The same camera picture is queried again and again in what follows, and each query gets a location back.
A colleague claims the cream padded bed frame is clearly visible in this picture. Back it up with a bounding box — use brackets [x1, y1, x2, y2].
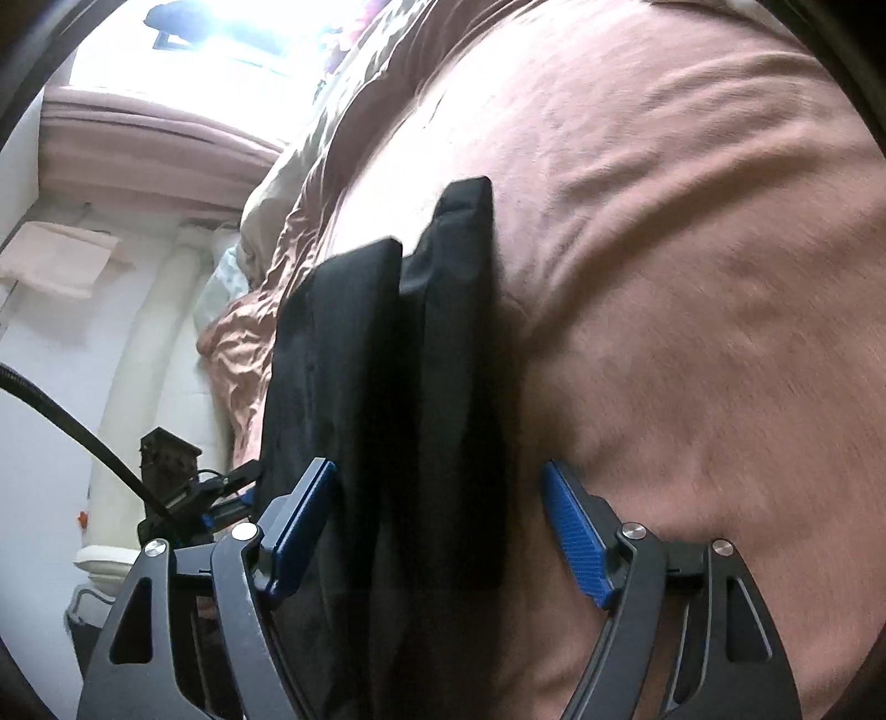
[73, 222, 242, 589]

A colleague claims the black cable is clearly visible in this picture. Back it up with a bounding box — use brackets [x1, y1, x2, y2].
[0, 367, 174, 527]

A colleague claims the pink bed sheet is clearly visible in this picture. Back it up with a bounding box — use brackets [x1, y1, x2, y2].
[195, 0, 886, 720]

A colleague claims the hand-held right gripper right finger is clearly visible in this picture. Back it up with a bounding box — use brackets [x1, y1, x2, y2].
[541, 461, 804, 720]

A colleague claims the black garment with yellow print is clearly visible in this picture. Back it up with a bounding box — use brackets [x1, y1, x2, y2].
[256, 175, 534, 720]

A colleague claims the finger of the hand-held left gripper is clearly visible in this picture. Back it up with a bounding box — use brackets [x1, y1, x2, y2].
[200, 495, 260, 533]
[197, 459, 265, 496]

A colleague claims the pink ribbed cushion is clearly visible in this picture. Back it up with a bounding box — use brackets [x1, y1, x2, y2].
[40, 84, 295, 212]

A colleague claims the white pillow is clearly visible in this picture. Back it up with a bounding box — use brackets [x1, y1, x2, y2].
[194, 242, 254, 328]

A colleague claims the beige duvet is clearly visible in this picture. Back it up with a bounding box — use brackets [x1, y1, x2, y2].
[239, 7, 458, 278]

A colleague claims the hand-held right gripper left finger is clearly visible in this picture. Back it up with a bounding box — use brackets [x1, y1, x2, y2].
[76, 457, 339, 720]

